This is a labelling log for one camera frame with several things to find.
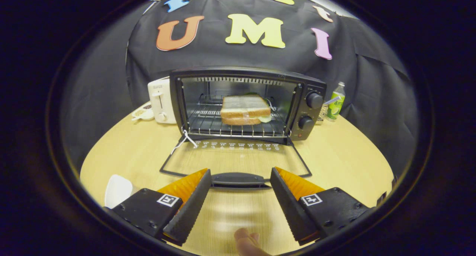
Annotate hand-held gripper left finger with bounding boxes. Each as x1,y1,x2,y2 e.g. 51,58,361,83
110,169,212,246

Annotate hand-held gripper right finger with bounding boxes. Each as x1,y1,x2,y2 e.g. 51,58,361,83
270,167,372,246

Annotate black toaster oven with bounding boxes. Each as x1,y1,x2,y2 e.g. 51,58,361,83
159,66,328,190

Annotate toast sandwich with lettuce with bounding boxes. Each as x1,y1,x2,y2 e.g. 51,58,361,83
220,94,273,126

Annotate white pop-up toaster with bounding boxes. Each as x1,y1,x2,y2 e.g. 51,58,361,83
147,77,177,125

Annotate white rectangular plate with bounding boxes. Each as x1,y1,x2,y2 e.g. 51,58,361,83
104,174,133,209

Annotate small white dish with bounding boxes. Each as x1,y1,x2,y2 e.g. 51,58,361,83
131,103,155,121

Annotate green label drink bottle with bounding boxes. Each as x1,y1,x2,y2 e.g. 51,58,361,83
326,81,346,122

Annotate black backdrop cloth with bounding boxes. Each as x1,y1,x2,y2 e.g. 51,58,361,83
61,0,421,175

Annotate white string loop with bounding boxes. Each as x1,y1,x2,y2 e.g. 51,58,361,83
170,129,199,155

